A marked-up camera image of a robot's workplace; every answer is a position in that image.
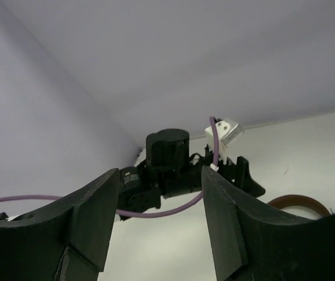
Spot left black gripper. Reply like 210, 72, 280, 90
189, 149, 266, 197

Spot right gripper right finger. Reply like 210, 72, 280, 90
203, 176, 335, 280

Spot brown silver headphones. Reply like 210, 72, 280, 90
268, 194, 332, 218

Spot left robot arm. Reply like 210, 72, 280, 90
0, 122, 265, 228

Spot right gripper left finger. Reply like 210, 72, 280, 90
0, 169, 119, 280

